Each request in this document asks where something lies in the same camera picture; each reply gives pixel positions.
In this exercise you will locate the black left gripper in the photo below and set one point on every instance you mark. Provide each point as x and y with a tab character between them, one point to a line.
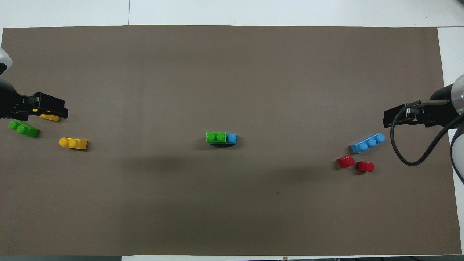
20	107

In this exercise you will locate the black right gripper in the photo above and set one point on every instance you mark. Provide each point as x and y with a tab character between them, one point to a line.
431	114

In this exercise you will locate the blue three-stud toy block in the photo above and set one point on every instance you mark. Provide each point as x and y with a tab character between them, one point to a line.
368	143
231	138

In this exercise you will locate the green two-stud toy block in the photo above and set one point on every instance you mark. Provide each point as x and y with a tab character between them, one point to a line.
23	129
215	137

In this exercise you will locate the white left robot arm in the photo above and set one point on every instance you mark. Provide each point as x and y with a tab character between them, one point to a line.
5	97

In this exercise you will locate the yellow two-stud toy block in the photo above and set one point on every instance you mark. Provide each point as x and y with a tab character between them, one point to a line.
50	117
73	143

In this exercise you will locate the red one-stud toy block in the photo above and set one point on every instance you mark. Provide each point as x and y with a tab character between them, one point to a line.
365	166
346	161

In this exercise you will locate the brown paper table mat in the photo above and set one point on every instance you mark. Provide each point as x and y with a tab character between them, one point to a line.
232	72

